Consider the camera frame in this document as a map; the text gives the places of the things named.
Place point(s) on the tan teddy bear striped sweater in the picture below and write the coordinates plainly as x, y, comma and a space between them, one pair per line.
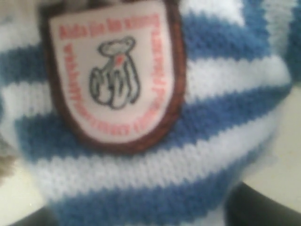
143, 112

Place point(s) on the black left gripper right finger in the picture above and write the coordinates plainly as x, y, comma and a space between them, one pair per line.
247, 207

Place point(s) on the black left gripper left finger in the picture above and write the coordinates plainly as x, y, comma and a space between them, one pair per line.
42, 217

